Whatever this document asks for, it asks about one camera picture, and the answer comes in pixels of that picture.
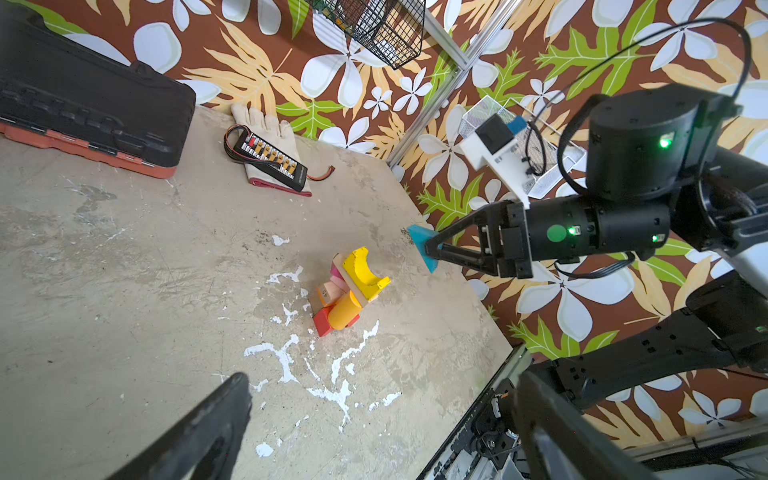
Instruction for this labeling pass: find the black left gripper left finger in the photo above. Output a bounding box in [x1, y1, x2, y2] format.
[110, 372, 252, 479]

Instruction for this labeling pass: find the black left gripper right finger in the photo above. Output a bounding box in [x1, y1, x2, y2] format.
[514, 373, 655, 479]

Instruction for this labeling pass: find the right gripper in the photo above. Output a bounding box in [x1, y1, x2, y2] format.
[425, 197, 594, 279]

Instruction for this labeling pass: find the teal block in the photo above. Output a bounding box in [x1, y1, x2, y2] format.
[407, 225, 442, 273]

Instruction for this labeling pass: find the yellow arch block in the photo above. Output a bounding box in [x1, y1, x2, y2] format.
[342, 247, 391, 301]

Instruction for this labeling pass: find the magenta block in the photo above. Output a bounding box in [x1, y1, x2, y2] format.
[330, 264, 349, 292]

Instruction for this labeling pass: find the yellow cylinder block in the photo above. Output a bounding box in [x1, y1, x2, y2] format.
[328, 291, 363, 330]

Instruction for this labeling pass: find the orange block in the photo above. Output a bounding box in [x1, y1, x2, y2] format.
[316, 281, 345, 308]

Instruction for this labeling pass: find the red block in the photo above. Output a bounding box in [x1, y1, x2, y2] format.
[313, 306, 335, 337]

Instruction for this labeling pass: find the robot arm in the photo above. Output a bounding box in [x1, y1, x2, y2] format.
[526, 84, 767, 409]

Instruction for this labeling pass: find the natural wood long block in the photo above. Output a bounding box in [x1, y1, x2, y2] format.
[332, 253, 369, 308]

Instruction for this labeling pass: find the white work glove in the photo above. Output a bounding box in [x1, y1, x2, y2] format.
[231, 103, 312, 197]

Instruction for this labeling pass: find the black and red tool case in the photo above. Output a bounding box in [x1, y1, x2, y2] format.
[1, 1, 196, 179]

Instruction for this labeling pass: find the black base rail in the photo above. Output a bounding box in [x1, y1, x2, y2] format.
[418, 345, 533, 479]

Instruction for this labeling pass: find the white wire basket right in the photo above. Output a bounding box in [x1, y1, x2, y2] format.
[459, 96, 562, 204]

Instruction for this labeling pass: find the black wire basket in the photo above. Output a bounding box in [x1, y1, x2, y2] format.
[308, 0, 426, 70]

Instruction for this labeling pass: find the black charging board with cables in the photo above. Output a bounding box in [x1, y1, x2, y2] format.
[223, 124, 335, 197]

